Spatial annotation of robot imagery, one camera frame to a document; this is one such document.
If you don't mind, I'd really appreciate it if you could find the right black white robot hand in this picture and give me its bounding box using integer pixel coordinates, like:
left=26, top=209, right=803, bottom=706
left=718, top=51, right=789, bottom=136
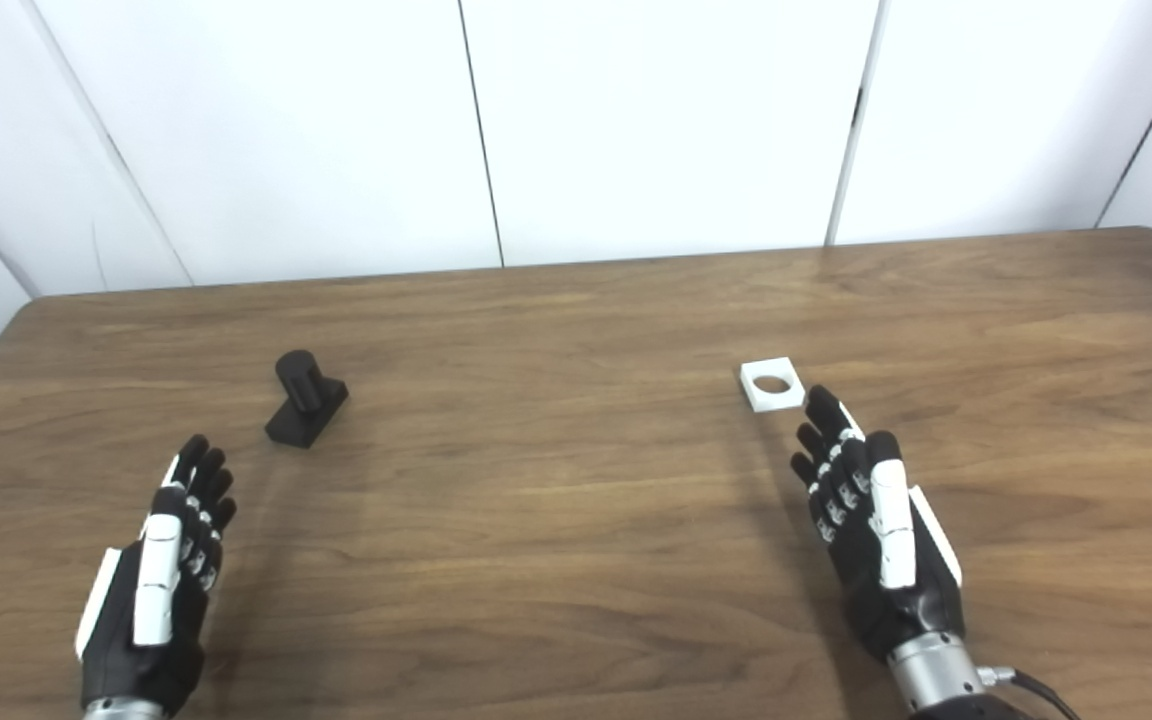
left=790, top=385, right=968, bottom=665

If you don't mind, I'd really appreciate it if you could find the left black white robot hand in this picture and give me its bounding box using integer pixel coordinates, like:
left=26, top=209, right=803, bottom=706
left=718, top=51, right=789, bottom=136
left=75, top=433, right=238, bottom=715

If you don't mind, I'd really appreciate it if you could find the white square piece with hole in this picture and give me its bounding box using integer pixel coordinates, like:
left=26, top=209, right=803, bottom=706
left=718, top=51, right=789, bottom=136
left=740, top=357, right=806, bottom=413

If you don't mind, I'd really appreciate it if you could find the black peg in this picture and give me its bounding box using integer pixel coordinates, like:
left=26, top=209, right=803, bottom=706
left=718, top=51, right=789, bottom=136
left=264, top=350, right=350, bottom=449

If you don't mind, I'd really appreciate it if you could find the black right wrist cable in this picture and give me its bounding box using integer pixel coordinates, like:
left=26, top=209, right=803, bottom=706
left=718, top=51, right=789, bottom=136
left=976, top=665, right=1083, bottom=720

